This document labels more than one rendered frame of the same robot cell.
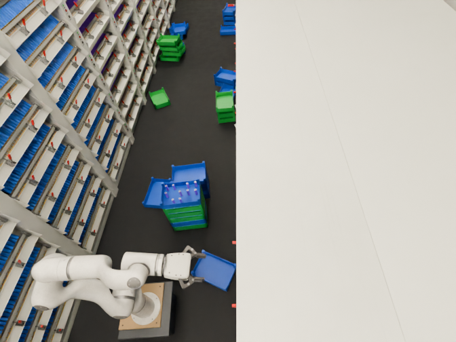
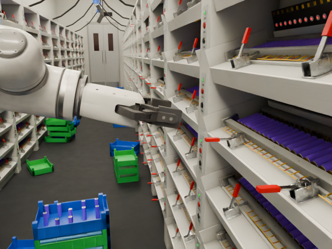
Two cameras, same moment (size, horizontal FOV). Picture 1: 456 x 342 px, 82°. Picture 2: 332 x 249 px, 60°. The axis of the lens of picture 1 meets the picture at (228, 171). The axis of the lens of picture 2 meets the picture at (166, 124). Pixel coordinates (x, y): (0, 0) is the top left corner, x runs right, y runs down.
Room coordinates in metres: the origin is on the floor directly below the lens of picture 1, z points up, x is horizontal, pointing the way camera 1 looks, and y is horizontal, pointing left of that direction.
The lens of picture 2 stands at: (-0.14, 0.30, 1.16)
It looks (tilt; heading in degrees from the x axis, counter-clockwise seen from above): 14 degrees down; 344
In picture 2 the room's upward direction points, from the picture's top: straight up
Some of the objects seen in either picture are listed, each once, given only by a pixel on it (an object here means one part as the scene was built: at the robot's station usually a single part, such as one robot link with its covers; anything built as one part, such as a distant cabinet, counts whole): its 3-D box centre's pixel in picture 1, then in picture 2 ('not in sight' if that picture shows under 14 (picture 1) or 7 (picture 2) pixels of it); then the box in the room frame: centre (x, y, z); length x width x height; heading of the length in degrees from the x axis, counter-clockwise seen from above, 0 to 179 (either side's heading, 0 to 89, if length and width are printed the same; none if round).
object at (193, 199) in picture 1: (180, 193); (71, 214); (1.13, 0.38, 0.44); 0.30 x 0.20 x 0.08; 90
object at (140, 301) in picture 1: (128, 291); not in sight; (0.41, 0.63, 0.60); 0.19 x 0.12 x 0.24; 178
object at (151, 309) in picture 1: (140, 305); not in sight; (0.38, 0.63, 0.39); 0.19 x 0.19 x 0.18
